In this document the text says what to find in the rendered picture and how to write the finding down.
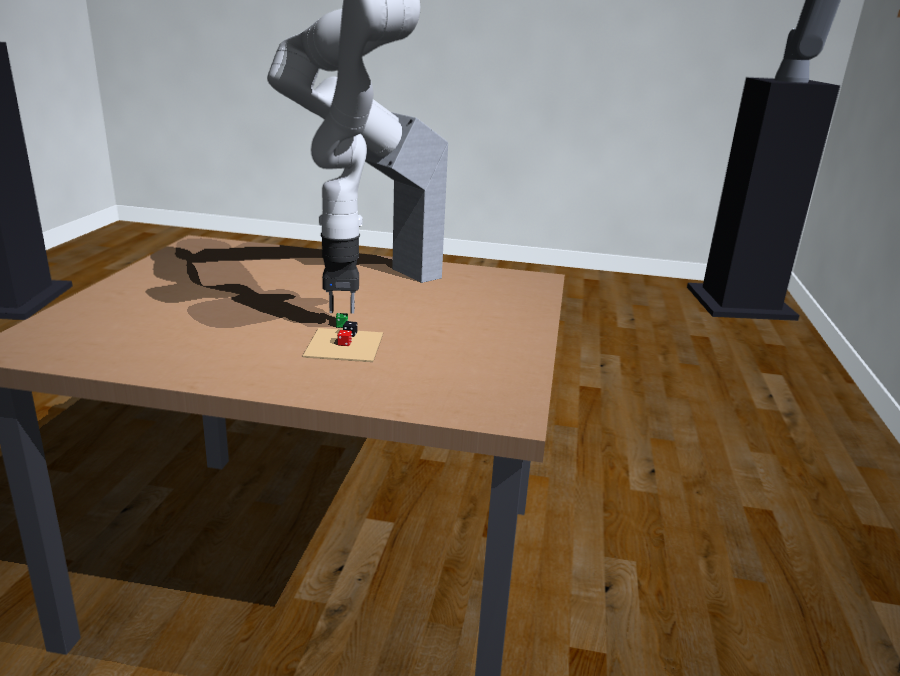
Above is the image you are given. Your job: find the tan flat mat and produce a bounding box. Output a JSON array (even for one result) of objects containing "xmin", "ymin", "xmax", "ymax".
[{"xmin": 303, "ymin": 328, "xmax": 383, "ymax": 362}]

